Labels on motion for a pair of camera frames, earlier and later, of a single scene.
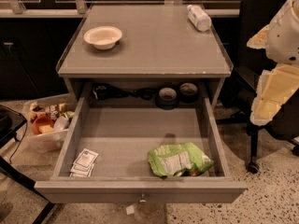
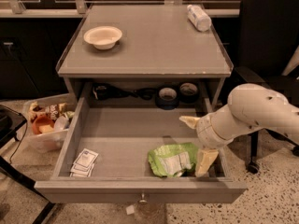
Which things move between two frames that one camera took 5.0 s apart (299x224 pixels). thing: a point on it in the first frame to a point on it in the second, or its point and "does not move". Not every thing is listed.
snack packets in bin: x=50 y=110 does not move
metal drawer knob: x=143 y=201 does not move
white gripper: x=284 y=37 to x=206 y=131
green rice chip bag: x=177 y=160 does not move
